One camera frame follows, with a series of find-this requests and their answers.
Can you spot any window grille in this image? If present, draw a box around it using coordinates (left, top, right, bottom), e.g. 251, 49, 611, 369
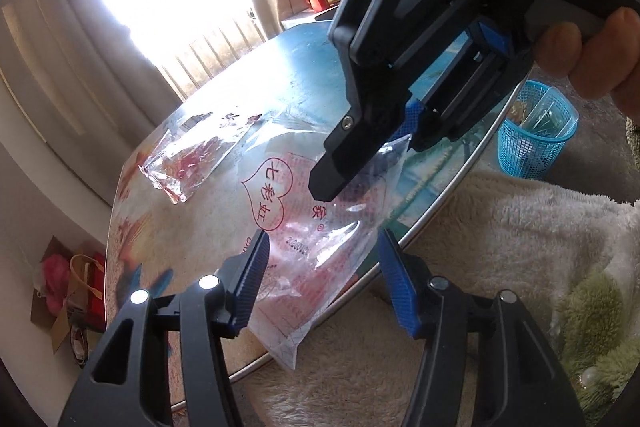
160, 17, 266, 102

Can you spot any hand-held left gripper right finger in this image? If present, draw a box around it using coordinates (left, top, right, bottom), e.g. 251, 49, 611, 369
376, 229, 586, 427

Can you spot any person's right hand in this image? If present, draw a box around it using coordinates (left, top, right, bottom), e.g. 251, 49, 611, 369
532, 0, 640, 128

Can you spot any small clear wrapper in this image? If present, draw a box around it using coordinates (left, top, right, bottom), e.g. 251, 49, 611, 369
139, 111, 263, 205

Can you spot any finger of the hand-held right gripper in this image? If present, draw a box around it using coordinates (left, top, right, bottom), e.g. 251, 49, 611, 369
309, 0, 481, 204
412, 21, 532, 152

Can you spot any open brown cardboard box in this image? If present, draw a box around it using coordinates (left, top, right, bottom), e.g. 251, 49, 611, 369
30, 234, 108, 353

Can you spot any blue mesh basket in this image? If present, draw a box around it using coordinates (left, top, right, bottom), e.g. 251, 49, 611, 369
497, 80, 580, 180

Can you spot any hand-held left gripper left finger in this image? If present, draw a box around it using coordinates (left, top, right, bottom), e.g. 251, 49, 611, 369
57, 229, 271, 427

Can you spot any white fleece robe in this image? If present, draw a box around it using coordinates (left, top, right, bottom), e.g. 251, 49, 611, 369
235, 172, 640, 427

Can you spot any large clear plastic bag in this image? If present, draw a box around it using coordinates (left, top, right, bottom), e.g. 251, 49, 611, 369
240, 107, 416, 370

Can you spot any pink plastic bag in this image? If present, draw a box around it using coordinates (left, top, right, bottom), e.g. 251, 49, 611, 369
40, 254, 71, 315

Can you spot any red gift bag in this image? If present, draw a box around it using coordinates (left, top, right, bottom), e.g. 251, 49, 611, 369
70, 252, 108, 333

